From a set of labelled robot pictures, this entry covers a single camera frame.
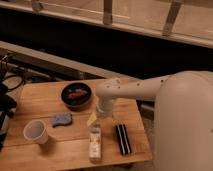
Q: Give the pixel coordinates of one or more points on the black striped rectangular box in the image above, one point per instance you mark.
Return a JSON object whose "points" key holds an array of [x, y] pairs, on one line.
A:
{"points": [[123, 140]]}

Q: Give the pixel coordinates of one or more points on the grey window ledge rail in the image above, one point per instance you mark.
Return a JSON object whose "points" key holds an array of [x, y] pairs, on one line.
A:
{"points": [[59, 64]]}

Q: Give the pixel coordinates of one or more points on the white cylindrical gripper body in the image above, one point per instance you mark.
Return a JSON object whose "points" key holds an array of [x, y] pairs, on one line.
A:
{"points": [[105, 107]]}

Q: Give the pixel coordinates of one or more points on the red food in bowl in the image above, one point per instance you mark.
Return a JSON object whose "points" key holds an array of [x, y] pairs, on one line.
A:
{"points": [[78, 93]]}

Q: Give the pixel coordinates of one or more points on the black bowl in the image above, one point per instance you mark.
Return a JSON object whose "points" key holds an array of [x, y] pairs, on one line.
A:
{"points": [[76, 102]]}

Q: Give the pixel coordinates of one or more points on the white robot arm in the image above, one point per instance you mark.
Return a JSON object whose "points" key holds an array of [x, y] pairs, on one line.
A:
{"points": [[183, 116]]}

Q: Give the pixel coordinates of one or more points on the black equipment at left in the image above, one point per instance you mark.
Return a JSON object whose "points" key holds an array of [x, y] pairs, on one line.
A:
{"points": [[7, 103]]}

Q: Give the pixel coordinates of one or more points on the wooden table board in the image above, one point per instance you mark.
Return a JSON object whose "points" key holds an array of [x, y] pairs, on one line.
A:
{"points": [[67, 147]]}

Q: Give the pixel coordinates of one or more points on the blue sponge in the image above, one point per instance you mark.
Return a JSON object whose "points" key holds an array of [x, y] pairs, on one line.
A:
{"points": [[62, 119]]}

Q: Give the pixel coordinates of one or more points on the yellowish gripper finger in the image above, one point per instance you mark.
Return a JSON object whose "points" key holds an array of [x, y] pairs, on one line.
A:
{"points": [[92, 119]]}

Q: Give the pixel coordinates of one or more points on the translucent plastic cup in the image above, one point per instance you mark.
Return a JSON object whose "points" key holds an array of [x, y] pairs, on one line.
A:
{"points": [[35, 131]]}

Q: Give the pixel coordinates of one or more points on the white bottle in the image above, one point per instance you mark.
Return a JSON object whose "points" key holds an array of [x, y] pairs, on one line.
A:
{"points": [[95, 150]]}

